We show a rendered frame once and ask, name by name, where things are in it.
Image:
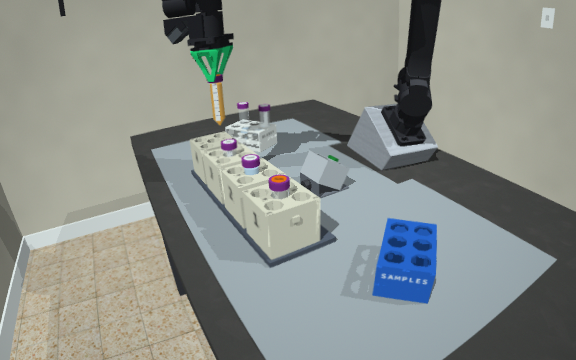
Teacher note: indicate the blue sample rack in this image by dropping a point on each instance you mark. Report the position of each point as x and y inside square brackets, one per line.
[403, 280]

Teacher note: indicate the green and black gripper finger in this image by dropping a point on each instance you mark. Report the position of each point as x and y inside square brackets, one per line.
[216, 54]
[227, 51]

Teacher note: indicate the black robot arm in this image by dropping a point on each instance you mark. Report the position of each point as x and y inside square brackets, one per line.
[414, 97]

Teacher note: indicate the white tube rack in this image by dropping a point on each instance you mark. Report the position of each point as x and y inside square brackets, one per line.
[267, 136]

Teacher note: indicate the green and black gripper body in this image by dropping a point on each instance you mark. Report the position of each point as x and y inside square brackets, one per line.
[212, 26]

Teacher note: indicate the white bucket adapter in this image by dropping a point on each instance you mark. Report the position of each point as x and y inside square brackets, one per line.
[212, 168]
[282, 226]
[233, 183]
[204, 144]

